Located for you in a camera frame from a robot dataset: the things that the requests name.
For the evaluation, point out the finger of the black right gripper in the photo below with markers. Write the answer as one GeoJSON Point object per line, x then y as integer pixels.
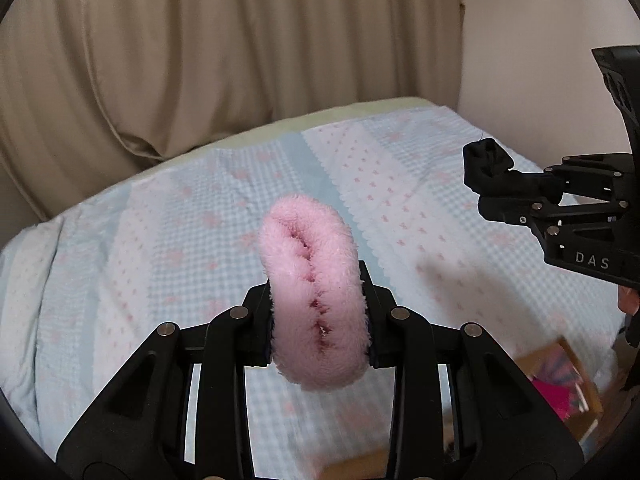
{"type": "Point", "coordinates": [596, 174]}
{"type": "Point", "coordinates": [530, 212]}

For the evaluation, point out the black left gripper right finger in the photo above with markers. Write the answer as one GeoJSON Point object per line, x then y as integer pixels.
{"type": "Point", "coordinates": [462, 408]}

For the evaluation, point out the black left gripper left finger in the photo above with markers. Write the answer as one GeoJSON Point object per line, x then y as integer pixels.
{"type": "Point", "coordinates": [177, 408]}

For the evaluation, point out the magenta zip pouch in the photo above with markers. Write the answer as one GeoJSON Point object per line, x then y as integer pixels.
{"type": "Point", "coordinates": [560, 398]}

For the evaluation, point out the black scrunchie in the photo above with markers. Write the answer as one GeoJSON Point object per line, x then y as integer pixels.
{"type": "Point", "coordinates": [486, 168]}

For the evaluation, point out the pink fluffy scrunchie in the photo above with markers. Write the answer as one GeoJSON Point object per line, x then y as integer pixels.
{"type": "Point", "coordinates": [320, 336]}

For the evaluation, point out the person's right hand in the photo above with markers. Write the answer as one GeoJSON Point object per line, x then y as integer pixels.
{"type": "Point", "coordinates": [628, 300]}

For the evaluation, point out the cardboard box with pink flaps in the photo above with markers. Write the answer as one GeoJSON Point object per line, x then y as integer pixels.
{"type": "Point", "coordinates": [556, 372]}

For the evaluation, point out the light blue checkered bedspread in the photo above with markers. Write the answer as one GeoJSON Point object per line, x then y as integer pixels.
{"type": "Point", "coordinates": [80, 292]}

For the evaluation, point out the beige curtain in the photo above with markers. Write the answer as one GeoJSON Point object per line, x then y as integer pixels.
{"type": "Point", "coordinates": [95, 91]}

